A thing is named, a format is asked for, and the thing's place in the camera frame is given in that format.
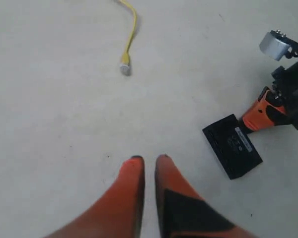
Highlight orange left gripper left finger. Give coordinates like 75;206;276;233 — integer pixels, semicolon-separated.
48;156;145;238

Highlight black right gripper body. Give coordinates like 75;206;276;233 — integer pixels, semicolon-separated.
272;39;298;130

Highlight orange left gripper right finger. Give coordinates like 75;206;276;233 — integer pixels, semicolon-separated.
155;155;255;238

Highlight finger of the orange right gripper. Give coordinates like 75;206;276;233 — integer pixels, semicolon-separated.
238;87;287;134

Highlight black network switch box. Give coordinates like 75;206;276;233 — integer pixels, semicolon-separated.
202;114;263;180

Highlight yellow ethernet cable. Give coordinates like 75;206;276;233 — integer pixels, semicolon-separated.
114;0;138;76

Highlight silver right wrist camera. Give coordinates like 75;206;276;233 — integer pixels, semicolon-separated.
259;30;291;61

